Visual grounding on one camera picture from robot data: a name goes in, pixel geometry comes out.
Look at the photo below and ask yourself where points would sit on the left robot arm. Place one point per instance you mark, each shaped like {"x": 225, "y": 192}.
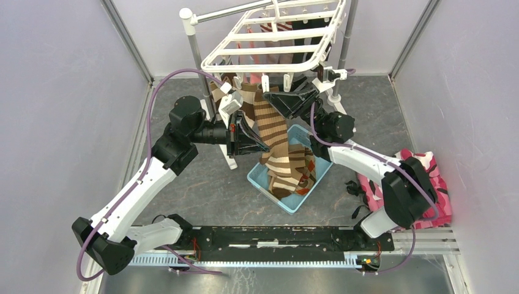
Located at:
{"x": 109, "y": 237}

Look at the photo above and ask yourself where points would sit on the argyle beige sock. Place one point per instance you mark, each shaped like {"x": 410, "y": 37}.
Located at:
{"x": 308, "y": 178}

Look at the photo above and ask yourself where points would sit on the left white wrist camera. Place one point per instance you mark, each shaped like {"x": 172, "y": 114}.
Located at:
{"x": 230, "y": 103}

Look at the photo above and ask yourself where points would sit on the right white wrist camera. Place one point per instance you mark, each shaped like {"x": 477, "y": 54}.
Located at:
{"x": 327, "y": 76}

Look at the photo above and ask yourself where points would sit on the light blue plastic basket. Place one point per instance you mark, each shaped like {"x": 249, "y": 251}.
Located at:
{"x": 259, "y": 178}

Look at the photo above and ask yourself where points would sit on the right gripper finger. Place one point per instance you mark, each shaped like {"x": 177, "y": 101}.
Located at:
{"x": 277, "y": 101}
{"x": 295, "y": 84}

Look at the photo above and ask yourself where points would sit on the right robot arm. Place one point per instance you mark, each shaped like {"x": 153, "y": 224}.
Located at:
{"x": 407, "y": 191}

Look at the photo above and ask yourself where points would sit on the brown tan striped sock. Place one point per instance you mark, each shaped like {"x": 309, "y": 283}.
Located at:
{"x": 272, "y": 127}
{"x": 285, "y": 172}

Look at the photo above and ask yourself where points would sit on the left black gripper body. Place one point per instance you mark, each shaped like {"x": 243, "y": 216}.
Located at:
{"x": 235, "y": 138}

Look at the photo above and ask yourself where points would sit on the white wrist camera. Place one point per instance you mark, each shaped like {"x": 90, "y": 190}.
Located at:
{"x": 327, "y": 76}
{"x": 230, "y": 103}

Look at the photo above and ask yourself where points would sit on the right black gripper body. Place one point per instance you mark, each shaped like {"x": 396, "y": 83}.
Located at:
{"x": 305, "y": 113}

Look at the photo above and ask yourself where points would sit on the white sock drying rack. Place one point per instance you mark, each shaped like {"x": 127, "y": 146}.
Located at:
{"x": 272, "y": 36}

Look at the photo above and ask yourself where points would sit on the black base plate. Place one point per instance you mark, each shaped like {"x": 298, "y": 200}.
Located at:
{"x": 278, "y": 243}

